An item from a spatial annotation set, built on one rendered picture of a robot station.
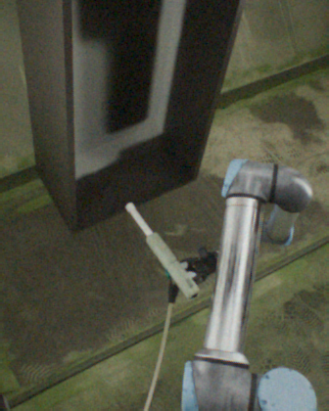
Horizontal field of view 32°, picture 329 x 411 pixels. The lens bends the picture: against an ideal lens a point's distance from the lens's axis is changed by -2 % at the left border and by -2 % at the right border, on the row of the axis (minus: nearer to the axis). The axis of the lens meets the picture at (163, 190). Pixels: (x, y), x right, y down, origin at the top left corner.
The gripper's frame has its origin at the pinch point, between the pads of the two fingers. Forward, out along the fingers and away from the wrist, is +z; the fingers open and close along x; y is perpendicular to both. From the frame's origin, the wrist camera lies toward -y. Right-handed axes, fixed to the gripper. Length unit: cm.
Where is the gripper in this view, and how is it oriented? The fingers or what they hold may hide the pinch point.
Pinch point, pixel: (173, 276)
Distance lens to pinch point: 218.6
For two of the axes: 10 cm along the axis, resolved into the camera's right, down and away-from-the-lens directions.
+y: -1.4, 6.9, 7.1
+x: -5.3, -6.6, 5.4
